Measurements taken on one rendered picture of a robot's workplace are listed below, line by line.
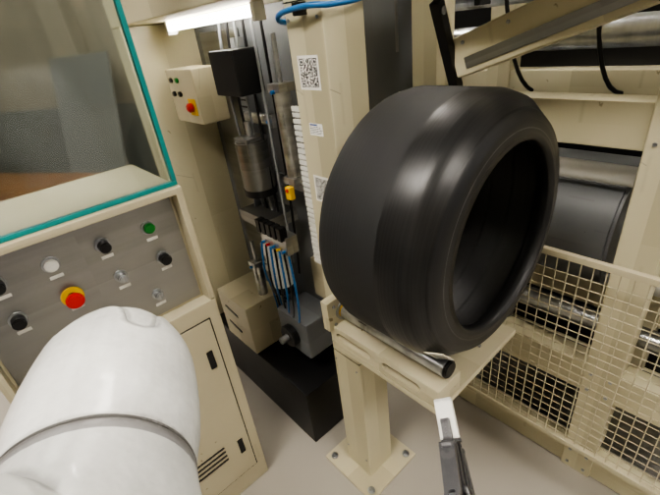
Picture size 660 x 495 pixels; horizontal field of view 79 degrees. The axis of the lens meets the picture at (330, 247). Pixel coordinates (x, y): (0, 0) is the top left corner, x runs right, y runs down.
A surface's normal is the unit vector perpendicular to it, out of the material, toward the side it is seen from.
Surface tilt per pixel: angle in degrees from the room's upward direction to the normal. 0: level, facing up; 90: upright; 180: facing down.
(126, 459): 42
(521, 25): 90
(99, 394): 18
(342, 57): 90
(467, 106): 22
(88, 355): 10
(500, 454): 0
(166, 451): 61
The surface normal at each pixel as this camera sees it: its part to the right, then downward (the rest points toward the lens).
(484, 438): -0.11, -0.87
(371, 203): -0.69, -0.09
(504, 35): -0.74, 0.40
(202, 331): 0.67, 0.29
